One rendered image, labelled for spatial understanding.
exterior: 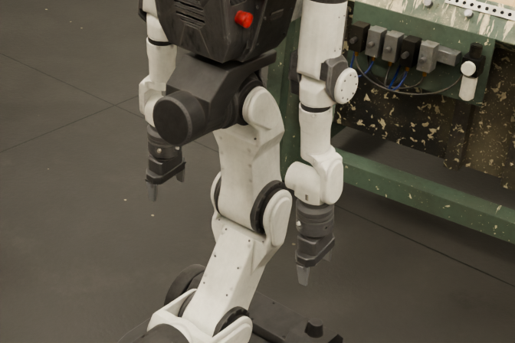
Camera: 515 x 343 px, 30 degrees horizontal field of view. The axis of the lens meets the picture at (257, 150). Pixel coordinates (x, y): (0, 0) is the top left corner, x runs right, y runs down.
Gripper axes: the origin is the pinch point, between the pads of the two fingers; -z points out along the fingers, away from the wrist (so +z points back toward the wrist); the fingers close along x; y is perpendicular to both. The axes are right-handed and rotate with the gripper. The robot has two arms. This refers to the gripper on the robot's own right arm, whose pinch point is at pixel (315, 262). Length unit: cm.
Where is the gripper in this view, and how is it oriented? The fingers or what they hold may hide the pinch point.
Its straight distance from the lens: 231.8
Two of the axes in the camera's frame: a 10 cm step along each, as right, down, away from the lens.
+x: 5.7, -4.7, 6.8
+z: -0.3, -8.3, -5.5
